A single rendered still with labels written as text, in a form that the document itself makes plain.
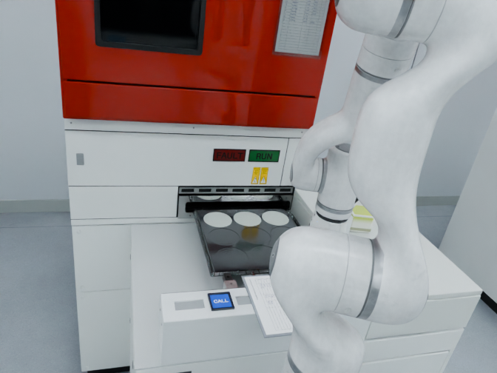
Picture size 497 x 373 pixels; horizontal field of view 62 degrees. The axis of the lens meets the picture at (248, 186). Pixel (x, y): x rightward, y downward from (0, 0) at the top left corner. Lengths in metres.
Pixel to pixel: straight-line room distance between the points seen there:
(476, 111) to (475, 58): 3.52
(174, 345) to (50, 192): 2.31
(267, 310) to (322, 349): 0.38
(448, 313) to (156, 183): 1.01
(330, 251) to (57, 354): 1.81
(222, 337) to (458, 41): 0.79
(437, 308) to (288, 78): 0.82
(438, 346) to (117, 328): 1.21
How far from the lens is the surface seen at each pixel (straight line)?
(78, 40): 1.28
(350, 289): 0.60
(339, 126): 0.82
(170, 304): 1.02
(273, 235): 1.41
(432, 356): 1.47
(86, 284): 1.72
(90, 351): 1.96
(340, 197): 0.91
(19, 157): 3.13
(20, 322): 2.44
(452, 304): 1.34
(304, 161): 0.85
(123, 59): 1.29
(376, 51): 0.75
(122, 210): 1.52
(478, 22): 0.58
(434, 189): 4.21
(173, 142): 1.42
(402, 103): 0.55
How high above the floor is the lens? 1.66
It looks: 26 degrees down
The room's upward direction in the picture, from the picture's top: 9 degrees clockwise
